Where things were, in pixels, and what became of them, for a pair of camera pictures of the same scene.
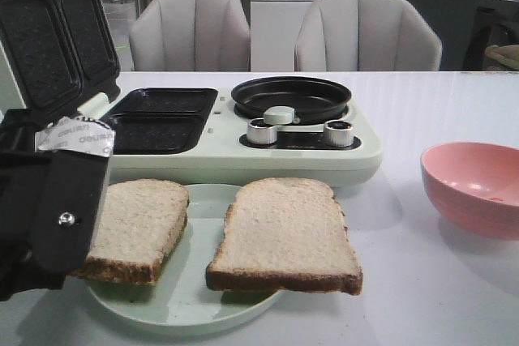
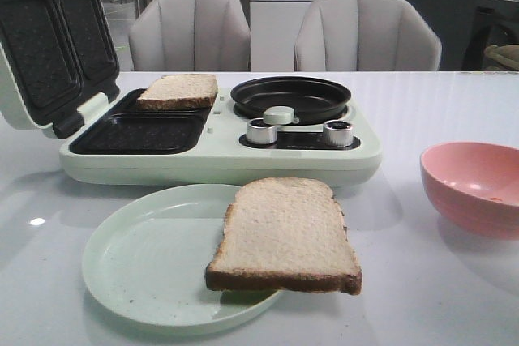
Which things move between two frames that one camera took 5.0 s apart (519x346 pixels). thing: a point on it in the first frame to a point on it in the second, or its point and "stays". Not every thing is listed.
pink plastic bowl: [474, 185] stays
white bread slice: [285, 234] stays
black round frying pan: [315, 100] stays
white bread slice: [140, 222] to [188, 91]
